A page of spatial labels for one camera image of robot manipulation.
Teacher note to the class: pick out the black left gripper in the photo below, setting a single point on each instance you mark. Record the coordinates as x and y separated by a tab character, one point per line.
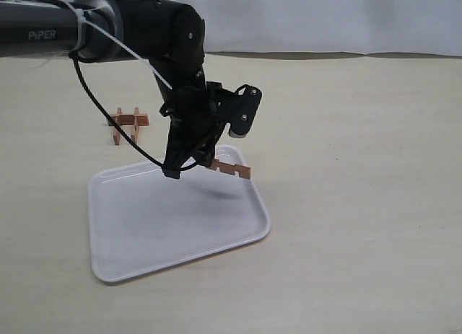
194	128

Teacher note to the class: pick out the wooden notched bar front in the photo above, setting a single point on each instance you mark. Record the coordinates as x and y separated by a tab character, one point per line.
239	170

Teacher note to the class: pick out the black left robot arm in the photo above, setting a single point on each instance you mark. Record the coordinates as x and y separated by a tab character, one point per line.
165	36

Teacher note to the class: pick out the white plastic tray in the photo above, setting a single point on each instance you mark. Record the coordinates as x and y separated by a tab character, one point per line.
141	222

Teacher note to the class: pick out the white backdrop cloth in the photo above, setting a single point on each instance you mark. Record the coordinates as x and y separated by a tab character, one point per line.
430	27

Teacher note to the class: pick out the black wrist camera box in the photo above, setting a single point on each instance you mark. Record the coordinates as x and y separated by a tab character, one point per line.
238	108

